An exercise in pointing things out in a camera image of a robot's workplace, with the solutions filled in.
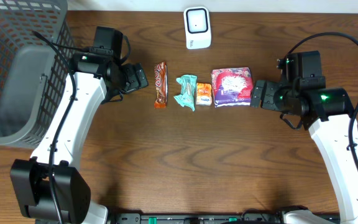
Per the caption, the orange brown chocolate bar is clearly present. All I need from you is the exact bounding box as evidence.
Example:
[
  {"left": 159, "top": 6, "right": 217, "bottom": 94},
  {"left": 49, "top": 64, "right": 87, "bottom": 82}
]
[{"left": 154, "top": 62, "right": 168, "bottom": 108}]

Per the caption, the red purple snack packet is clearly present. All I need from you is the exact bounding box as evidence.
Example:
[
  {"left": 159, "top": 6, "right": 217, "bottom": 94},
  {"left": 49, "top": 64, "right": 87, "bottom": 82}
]
[{"left": 211, "top": 67, "right": 254, "bottom": 108}]

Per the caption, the teal wrapper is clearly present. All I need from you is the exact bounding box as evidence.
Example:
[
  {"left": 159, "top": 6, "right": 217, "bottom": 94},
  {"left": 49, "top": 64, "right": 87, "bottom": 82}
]
[{"left": 174, "top": 75, "right": 197, "bottom": 111}]

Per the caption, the small orange snack packet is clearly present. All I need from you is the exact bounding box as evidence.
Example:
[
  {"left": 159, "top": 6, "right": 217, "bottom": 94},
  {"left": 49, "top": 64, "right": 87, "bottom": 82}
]
[{"left": 196, "top": 83, "right": 213, "bottom": 106}]

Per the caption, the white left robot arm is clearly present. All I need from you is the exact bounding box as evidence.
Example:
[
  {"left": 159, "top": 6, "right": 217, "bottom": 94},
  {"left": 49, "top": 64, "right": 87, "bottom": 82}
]
[{"left": 10, "top": 53, "right": 148, "bottom": 223}]

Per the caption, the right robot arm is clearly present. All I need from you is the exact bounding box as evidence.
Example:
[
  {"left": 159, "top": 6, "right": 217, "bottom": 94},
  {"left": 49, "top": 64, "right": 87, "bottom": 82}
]
[{"left": 251, "top": 80, "right": 358, "bottom": 223}]

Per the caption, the white barcode scanner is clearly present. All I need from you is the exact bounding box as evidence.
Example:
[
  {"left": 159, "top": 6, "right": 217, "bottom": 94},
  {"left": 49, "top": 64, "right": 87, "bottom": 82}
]
[{"left": 183, "top": 6, "right": 212, "bottom": 50}]

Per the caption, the dark grey plastic basket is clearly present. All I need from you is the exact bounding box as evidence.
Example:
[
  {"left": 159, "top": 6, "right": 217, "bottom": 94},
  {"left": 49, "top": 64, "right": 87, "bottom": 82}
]
[{"left": 0, "top": 0, "right": 74, "bottom": 149}]

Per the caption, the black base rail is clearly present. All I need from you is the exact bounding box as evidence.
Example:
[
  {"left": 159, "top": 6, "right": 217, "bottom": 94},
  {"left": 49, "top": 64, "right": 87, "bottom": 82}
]
[{"left": 106, "top": 211, "right": 284, "bottom": 224}]

